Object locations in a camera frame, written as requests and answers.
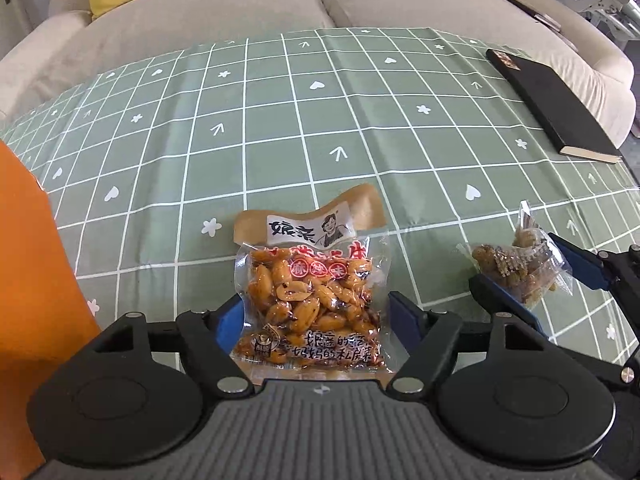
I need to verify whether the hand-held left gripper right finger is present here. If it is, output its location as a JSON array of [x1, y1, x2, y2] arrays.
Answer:
[[387, 290, 546, 395]]

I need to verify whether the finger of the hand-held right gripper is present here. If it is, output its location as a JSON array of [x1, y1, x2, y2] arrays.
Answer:
[[547, 232, 640, 311], [467, 276, 640, 387]]

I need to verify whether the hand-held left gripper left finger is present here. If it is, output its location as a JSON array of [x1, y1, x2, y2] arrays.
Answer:
[[102, 294, 256, 395]]

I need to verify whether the clear packet of brown snacks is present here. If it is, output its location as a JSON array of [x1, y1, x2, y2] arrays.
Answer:
[[456, 200, 576, 311]]

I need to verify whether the orange peanut packet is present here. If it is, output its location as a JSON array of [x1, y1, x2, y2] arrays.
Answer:
[[231, 182, 393, 373]]

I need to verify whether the orange paper bag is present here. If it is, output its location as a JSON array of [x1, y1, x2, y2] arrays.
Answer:
[[0, 140, 103, 471]]

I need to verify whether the black notebook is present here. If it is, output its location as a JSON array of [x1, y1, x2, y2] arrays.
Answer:
[[486, 48, 625, 165]]

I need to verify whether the green checked tablecloth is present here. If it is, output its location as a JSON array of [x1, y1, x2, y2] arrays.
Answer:
[[0, 25, 640, 386]]

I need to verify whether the flat black device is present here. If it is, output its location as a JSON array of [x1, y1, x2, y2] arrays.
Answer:
[[495, 0, 563, 31]]

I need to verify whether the beige sofa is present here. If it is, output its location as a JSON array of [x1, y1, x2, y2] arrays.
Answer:
[[0, 0, 636, 146]]

